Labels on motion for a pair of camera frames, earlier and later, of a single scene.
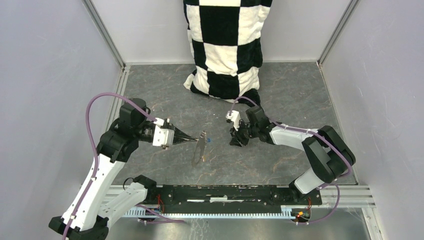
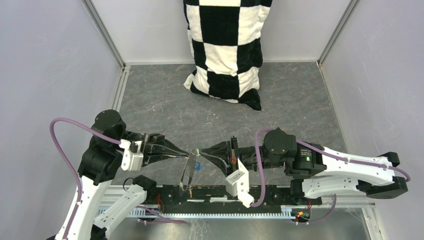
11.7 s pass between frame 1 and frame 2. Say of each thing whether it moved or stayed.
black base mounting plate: stayed
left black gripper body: moved
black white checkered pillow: stayed
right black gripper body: moved
